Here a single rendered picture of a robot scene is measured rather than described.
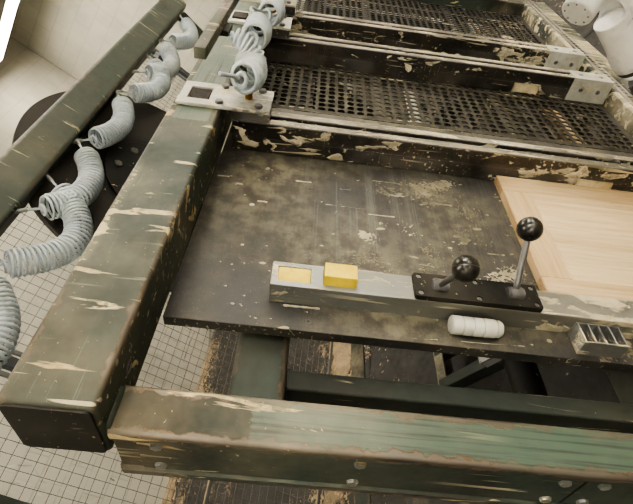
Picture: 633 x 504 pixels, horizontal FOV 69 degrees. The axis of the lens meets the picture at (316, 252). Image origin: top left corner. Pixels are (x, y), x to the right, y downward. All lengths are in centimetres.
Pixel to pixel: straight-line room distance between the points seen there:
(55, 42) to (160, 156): 699
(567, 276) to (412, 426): 46
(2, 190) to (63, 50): 659
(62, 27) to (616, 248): 724
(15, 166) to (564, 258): 123
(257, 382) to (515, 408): 39
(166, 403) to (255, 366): 17
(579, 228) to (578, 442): 52
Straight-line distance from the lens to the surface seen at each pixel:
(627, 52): 126
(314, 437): 56
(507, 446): 62
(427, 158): 107
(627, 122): 166
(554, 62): 191
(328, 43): 151
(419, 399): 74
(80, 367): 57
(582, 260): 99
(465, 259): 64
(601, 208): 117
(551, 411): 82
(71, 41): 768
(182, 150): 87
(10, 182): 131
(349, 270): 71
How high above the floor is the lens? 196
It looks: 24 degrees down
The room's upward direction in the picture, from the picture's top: 58 degrees counter-clockwise
